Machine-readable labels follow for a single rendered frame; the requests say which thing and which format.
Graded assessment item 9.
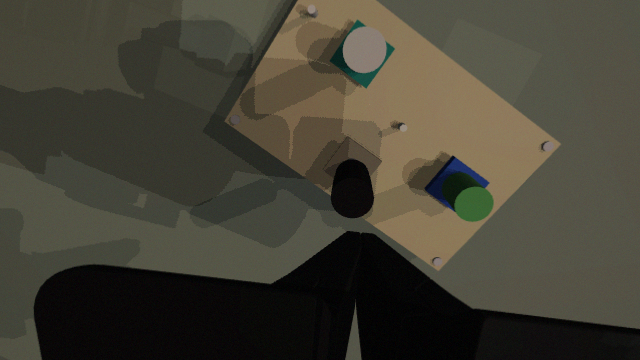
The tan board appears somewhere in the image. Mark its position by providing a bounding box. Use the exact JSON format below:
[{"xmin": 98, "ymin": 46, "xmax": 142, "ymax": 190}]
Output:
[{"xmin": 224, "ymin": 0, "xmax": 562, "ymax": 270}]

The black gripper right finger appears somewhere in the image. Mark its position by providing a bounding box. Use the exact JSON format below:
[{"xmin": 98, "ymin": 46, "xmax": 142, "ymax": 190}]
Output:
[{"xmin": 356, "ymin": 233, "xmax": 640, "ymax": 360}]

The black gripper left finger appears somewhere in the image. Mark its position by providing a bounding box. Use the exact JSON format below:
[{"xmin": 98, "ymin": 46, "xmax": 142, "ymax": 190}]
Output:
[{"xmin": 34, "ymin": 231, "xmax": 362, "ymax": 360}]

